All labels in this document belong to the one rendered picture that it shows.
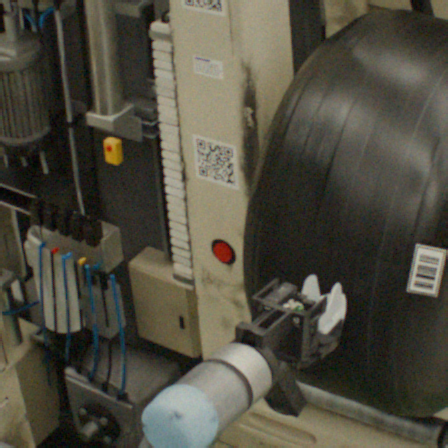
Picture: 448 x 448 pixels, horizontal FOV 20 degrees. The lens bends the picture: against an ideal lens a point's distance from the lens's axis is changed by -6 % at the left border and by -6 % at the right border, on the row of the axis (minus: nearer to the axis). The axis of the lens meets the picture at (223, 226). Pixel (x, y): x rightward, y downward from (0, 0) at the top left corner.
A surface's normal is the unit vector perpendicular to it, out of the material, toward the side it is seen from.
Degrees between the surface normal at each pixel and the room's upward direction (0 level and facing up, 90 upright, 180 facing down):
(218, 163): 90
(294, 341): 83
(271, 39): 90
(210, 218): 90
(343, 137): 41
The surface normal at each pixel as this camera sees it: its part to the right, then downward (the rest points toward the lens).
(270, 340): 0.83, 0.27
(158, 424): -0.56, 0.40
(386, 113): -0.35, -0.43
